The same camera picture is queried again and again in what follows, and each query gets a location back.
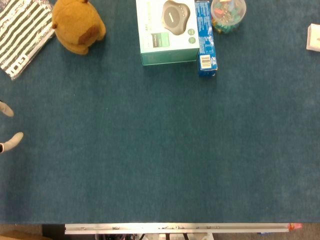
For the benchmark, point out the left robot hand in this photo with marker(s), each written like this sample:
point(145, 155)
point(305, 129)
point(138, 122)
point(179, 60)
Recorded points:
point(7, 109)

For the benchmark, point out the green white striped bag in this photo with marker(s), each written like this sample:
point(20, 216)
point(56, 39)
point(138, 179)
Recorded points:
point(18, 32)

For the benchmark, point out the brown plush bear toy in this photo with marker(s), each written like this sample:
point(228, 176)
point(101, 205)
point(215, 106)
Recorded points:
point(76, 23)

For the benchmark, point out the teal table cloth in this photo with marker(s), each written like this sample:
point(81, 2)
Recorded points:
point(160, 140)

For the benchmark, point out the white green speaker box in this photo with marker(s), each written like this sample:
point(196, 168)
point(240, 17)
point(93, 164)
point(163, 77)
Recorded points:
point(167, 32)

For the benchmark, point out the blue narrow carton box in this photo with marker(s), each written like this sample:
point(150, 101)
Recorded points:
point(206, 37)

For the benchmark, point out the clear jar of binder clips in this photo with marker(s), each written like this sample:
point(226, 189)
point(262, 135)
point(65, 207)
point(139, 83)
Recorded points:
point(228, 15)

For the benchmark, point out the orange clamp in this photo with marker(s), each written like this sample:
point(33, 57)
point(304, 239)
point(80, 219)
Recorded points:
point(294, 227)

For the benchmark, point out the white small box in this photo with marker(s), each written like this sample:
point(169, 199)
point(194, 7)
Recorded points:
point(313, 37)

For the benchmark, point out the silver aluminium rail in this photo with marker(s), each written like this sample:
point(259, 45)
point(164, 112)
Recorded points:
point(175, 228)

